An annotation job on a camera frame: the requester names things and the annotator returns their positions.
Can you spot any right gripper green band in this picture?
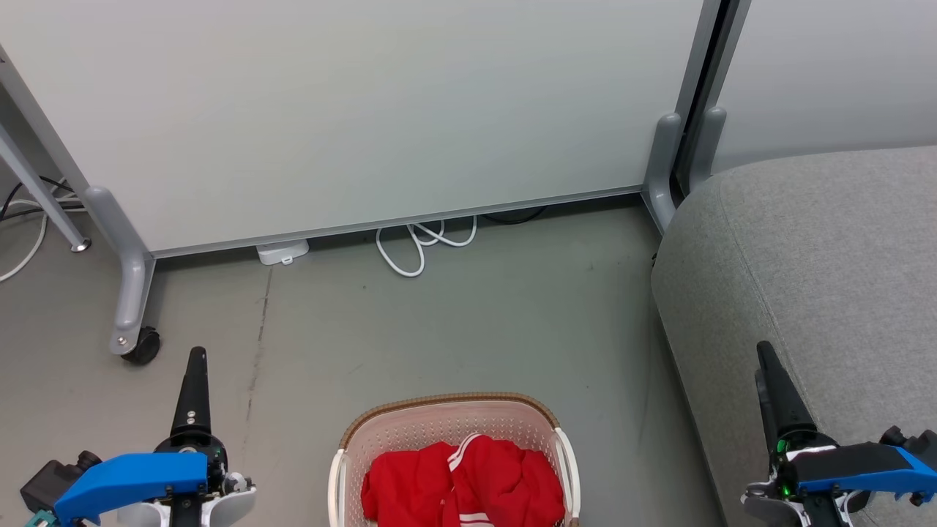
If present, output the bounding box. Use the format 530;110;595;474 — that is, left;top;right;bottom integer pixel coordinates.
742;341;873;527

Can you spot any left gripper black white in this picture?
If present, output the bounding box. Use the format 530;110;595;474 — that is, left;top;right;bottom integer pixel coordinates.
135;347;258;527

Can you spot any grey fabric sofa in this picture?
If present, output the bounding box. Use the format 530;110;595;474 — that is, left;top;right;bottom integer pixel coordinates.
650;145;937;527

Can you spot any black caster wheel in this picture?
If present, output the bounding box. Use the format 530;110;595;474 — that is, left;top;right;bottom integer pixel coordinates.
121;326;162;366

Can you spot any white power adapter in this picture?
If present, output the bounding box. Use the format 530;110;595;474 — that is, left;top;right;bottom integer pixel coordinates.
255;239;310;267

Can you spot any beige plastic laundry basket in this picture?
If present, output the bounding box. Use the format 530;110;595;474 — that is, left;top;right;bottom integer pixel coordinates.
327;392;583;527

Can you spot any grey metal table leg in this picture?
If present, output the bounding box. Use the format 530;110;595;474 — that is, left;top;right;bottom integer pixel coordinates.
0;121;93;254

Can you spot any red jacket with white stripes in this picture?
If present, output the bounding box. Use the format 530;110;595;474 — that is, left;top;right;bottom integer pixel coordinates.
360;433;567;527

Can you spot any thin white floor cable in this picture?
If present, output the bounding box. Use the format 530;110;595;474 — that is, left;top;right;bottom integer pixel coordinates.
0;196;75;284

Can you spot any thin black floor cable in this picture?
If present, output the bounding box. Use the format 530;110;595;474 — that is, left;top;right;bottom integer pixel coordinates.
0;174;86;222

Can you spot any white looped cable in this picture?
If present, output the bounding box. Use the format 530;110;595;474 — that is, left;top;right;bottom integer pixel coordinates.
375;215;479;280

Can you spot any black cable under partition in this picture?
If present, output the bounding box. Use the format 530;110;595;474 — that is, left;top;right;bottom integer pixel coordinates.
479;206;549;225

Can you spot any wide white partition grey frame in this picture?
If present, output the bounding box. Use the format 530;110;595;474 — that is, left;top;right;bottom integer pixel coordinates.
0;0;727;365

